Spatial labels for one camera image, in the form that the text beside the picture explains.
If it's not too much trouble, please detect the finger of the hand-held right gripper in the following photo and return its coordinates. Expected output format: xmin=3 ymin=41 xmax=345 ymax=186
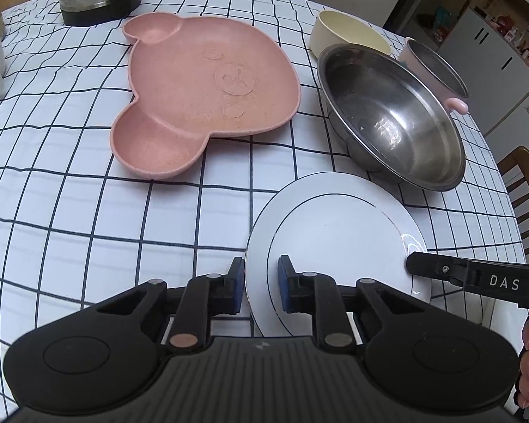
xmin=406 ymin=251 xmax=468 ymax=294

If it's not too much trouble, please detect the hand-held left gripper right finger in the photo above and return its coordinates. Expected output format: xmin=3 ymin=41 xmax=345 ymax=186
xmin=277 ymin=254 xmax=428 ymax=355

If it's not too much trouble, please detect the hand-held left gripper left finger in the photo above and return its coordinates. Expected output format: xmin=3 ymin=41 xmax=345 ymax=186
xmin=95 ymin=256 xmax=246 ymax=354

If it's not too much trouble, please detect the white round plate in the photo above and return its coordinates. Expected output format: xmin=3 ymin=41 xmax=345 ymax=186
xmin=244 ymin=172 xmax=433 ymax=340

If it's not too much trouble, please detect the stainless steel bowl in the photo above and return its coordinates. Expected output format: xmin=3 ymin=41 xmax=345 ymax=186
xmin=316 ymin=43 xmax=467 ymax=192

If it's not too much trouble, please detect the pink bear-shaped plate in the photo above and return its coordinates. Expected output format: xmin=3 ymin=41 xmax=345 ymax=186
xmin=110 ymin=13 xmax=302 ymax=181

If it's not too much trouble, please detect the pink metal cup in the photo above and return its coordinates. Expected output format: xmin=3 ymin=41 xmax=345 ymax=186
xmin=397 ymin=36 xmax=470 ymax=114

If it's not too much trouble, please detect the cream bowl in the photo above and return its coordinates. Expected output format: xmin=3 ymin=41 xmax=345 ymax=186
xmin=309 ymin=10 xmax=393 ymax=59

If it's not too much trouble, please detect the wooden chair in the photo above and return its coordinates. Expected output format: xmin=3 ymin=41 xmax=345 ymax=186
xmin=496 ymin=145 xmax=529 ymax=265

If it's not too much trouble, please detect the white black-checked tablecloth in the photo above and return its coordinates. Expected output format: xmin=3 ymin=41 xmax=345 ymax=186
xmin=0 ymin=0 xmax=529 ymax=423

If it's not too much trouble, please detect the white cabinet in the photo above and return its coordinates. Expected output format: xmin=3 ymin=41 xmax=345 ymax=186
xmin=447 ymin=6 xmax=529 ymax=139

